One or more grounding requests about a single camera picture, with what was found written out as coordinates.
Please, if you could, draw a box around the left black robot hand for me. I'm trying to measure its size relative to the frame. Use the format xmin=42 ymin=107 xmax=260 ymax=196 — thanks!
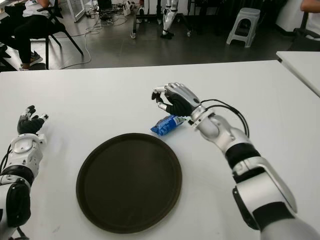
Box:
xmin=16 ymin=105 xmax=50 ymax=136

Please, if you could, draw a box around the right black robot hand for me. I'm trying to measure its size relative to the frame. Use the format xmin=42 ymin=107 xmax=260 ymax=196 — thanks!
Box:
xmin=150 ymin=81 xmax=203 ymax=118

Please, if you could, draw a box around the blue Oreo cookie pack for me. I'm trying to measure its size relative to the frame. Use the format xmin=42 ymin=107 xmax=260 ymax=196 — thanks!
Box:
xmin=149 ymin=114 xmax=186 ymax=137

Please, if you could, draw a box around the black chair with armrest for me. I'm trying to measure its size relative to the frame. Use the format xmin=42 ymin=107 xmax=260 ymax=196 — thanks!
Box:
xmin=0 ymin=43 xmax=12 ymax=72

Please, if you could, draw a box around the white humanoid robot leg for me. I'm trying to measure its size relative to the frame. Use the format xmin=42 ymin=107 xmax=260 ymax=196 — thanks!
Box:
xmin=159 ymin=0 xmax=180 ymax=40

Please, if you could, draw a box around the person in black trousers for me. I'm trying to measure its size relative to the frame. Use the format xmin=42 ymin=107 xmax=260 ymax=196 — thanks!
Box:
xmin=0 ymin=0 xmax=60 ymax=72

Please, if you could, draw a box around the round dark brown tray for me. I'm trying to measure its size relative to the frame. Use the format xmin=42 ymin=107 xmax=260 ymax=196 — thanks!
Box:
xmin=75 ymin=132 xmax=183 ymax=235

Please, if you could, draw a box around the black office chair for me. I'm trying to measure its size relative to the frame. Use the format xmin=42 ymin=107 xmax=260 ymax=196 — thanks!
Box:
xmin=37 ymin=0 xmax=84 ymax=70

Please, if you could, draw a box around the grey plastic stool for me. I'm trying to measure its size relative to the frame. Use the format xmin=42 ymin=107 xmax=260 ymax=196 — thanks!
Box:
xmin=226 ymin=7 xmax=261 ymax=48

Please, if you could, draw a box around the white framed board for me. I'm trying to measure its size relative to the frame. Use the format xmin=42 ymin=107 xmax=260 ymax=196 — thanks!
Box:
xmin=66 ymin=0 xmax=86 ymax=24

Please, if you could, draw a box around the white side table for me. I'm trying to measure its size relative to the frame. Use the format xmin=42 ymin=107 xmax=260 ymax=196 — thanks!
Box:
xmin=275 ymin=51 xmax=320 ymax=98

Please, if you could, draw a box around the black armchair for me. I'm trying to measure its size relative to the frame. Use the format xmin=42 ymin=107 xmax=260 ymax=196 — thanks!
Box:
xmin=287 ymin=12 xmax=320 ymax=52

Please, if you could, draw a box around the person in white shirt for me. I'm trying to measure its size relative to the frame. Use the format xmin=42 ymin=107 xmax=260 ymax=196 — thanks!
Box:
xmin=299 ymin=0 xmax=320 ymax=33

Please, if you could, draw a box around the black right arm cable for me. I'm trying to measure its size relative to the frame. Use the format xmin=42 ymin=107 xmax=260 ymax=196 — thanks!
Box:
xmin=199 ymin=99 xmax=251 ymax=138

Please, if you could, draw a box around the white floor cable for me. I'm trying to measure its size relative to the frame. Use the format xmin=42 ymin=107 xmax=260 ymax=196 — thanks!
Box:
xmin=59 ymin=14 xmax=126 ymax=70

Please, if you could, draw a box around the black wheeled metal frame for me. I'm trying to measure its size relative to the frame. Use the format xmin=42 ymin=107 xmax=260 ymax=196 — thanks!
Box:
xmin=129 ymin=0 xmax=193 ymax=40

